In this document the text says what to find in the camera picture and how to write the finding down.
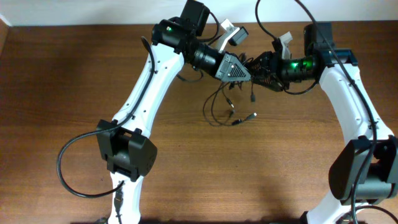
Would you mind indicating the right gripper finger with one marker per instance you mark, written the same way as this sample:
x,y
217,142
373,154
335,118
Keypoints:
x,y
267,82
259,63

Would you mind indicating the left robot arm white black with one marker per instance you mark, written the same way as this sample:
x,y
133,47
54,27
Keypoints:
x,y
124,141

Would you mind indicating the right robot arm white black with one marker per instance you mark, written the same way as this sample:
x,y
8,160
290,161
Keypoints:
x,y
365,172

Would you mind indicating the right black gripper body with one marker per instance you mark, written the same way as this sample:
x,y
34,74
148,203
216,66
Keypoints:
x,y
274,73

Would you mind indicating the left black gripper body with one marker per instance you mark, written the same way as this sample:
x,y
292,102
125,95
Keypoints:
x,y
222,66

